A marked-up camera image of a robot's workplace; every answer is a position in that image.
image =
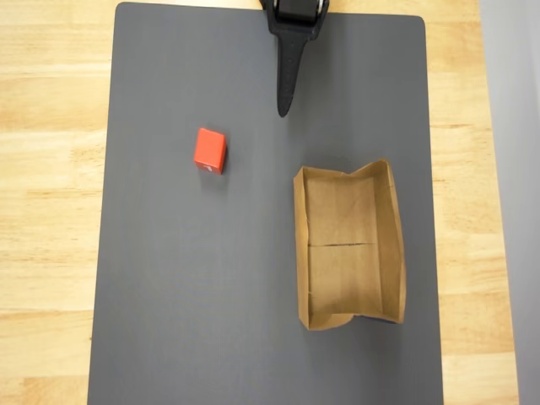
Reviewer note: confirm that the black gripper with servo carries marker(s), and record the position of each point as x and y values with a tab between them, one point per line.
292	24

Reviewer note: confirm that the brown paper bag tray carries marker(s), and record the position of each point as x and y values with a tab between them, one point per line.
343	270

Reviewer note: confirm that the red cube with white numeral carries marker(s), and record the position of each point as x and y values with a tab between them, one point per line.
208	149

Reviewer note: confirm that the dark gray rectangular mat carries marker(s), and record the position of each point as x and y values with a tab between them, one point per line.
211	274

